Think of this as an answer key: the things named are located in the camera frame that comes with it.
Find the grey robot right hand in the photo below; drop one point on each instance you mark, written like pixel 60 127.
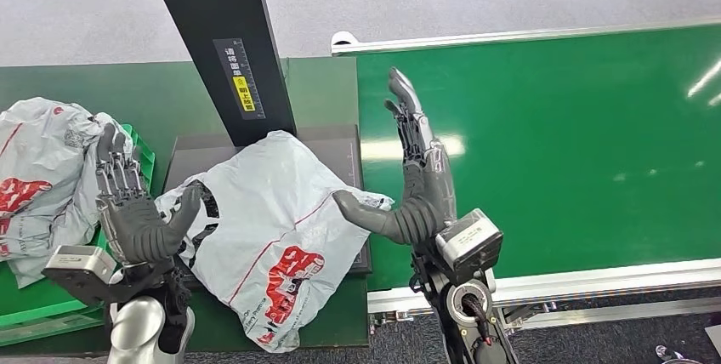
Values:
pixel 428 181

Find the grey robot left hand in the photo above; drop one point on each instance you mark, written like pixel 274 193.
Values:
pixel 132 220

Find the white plastic package red print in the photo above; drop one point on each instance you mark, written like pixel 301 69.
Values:
pixel 270 209

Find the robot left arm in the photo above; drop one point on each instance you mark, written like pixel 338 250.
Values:
pixel 135 327

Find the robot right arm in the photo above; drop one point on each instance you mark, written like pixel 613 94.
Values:
pixel 473 344

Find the grey weighing platform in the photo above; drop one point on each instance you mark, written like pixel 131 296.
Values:
pixel 338 147

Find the grey plastic package red print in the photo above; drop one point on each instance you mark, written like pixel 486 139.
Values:
pixel 39 181

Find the green plastic basket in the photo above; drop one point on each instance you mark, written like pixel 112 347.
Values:
pixel 34 305

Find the black weighing device column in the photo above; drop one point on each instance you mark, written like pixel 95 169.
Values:
pixel 214 12

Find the green conveyor belt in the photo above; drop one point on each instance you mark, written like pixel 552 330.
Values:
pixel 563 153

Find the ruler sticker with yellow label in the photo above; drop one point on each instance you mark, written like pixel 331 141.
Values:
pixel 239 80

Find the silver floor fixture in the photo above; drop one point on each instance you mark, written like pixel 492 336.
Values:
pixel 676 356

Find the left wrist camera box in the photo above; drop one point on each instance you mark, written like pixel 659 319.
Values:
pixel 79 263

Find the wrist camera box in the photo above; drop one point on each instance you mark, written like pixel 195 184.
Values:
pixel 467 237
pixel 79 263

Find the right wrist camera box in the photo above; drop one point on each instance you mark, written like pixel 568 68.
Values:
pixel 467 237

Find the aluminium conveyor frame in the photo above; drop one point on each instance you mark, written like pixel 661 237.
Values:
pixel 563 285

